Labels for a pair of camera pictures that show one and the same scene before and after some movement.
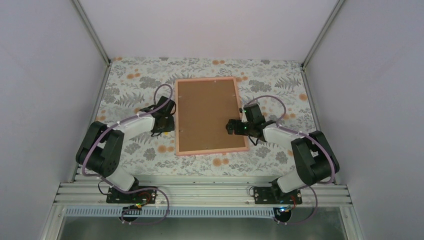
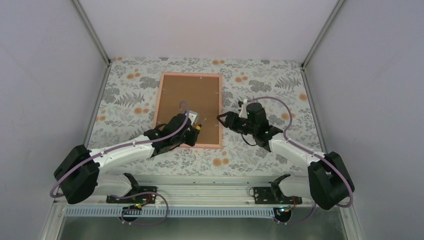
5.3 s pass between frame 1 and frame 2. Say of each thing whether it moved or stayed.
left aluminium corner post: stayed
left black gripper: moved
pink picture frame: moved
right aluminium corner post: stayed
